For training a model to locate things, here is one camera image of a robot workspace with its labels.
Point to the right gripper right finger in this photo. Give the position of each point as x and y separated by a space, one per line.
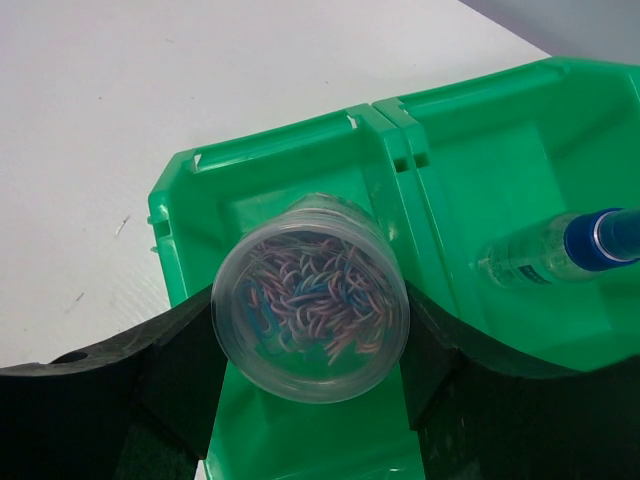
484 410

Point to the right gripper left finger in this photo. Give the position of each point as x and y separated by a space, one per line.
138 405

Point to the clear tub of paperclips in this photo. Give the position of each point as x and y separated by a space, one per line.
311 306

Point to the small blue-capped bottle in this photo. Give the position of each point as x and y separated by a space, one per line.
565 249

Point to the green four-compartment bin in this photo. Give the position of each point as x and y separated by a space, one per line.
443 173

